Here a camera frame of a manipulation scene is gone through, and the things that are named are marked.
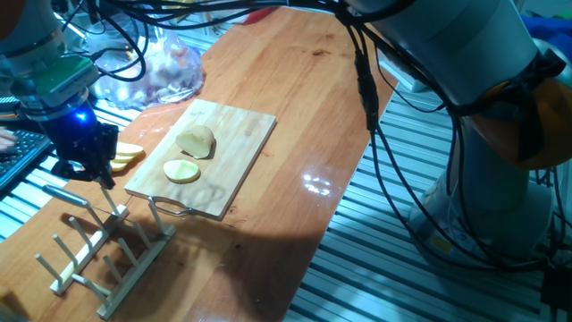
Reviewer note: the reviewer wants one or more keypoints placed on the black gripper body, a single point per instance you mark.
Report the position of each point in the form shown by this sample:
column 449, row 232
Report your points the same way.
column 78, row 138

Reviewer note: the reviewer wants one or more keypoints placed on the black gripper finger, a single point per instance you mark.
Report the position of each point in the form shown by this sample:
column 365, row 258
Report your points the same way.
column 107, row 154
column 71, row 171

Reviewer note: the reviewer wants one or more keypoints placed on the steel cleaver knife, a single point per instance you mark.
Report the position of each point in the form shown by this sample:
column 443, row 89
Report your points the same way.
column 64, row 194

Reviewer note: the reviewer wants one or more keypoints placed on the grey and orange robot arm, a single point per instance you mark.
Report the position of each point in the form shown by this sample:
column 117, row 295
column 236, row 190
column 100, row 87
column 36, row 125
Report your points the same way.
column 447, row 44

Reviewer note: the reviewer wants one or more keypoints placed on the person's bare hand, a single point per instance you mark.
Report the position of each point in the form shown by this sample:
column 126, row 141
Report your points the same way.
column 5, row 139

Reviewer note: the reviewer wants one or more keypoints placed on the black computer keyboard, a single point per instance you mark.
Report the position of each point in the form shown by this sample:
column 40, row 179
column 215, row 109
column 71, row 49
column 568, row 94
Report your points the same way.
column 20, row 154

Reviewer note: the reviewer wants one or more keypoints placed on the orange and grey teach pendant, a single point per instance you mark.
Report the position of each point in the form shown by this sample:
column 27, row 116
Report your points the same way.
column 9, row 112

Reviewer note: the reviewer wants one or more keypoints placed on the freshly cut potato slice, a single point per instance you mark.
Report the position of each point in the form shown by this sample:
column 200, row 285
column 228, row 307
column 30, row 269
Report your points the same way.
column 181, row 171

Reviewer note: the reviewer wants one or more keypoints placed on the halved potato chunk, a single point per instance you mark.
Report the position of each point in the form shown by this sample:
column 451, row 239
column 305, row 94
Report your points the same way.
column 196, row 141

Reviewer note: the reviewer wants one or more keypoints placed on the clear plastic bag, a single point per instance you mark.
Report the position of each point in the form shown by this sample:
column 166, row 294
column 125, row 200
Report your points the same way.
column 165, row 76

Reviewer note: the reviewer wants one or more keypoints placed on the wooden peg dish rack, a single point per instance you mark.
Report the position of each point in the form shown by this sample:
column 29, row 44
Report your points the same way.
column 134, row 273

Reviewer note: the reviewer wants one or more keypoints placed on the wooden cutting board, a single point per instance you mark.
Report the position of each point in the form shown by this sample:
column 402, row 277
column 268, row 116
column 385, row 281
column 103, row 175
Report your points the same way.
column 237, row 152

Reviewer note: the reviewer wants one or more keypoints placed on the white shopping bag red print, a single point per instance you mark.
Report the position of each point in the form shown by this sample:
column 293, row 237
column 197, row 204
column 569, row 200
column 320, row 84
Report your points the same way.
column 261, row 13

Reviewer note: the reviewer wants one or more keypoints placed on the blue plastic bag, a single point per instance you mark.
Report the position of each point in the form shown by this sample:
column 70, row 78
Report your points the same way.
column 549, row 29

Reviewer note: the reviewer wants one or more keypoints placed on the green wrist mount plate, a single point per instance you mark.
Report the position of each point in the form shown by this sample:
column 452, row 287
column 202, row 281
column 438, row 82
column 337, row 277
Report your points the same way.
column 67, row 71

